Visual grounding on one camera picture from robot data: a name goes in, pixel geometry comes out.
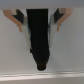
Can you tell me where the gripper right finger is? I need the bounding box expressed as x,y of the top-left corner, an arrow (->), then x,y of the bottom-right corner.
46,8 -> 77,61

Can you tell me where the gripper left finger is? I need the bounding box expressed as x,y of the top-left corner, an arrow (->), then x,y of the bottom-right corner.
2,8 -> 37,60

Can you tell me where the black door handle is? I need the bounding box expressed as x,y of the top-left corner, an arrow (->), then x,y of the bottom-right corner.
26,8 -> 52,72

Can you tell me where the white cabinet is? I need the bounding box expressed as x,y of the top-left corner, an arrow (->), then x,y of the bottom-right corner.
0,71 -> 84,84

